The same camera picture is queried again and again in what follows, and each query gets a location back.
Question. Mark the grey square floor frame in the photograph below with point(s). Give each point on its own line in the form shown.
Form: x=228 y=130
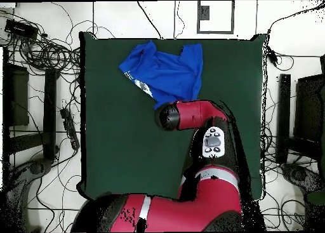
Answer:
x=215 y=32

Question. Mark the black power strip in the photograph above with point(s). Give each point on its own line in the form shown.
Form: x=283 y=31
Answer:
x=69 y=127

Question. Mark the black metal frame stand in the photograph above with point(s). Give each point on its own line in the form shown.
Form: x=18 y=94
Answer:
x=50 y=111
x=284 y=111

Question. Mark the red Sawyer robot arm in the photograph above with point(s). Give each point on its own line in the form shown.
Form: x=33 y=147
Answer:
x=203 y=205

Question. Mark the small dark grey square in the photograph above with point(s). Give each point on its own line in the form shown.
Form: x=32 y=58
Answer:
x=204 y=13

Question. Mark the black electronics box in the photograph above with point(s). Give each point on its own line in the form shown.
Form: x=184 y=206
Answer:
x=21 y=29

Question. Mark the blue printed T-shirt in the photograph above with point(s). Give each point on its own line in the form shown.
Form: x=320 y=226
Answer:
x=167 y=73

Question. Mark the dark green round object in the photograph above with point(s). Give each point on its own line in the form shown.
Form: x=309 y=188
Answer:
x=316 y=198

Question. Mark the black plug adapter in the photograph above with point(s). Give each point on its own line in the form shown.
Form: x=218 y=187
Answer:
x=273 y=56

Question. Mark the dark grey floor stand base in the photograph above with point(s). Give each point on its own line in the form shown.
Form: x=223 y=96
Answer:
x=299 y=174
x=36 y=168

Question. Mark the dark green table cloth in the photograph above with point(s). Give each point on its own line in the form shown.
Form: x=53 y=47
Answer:
x=114 y=141

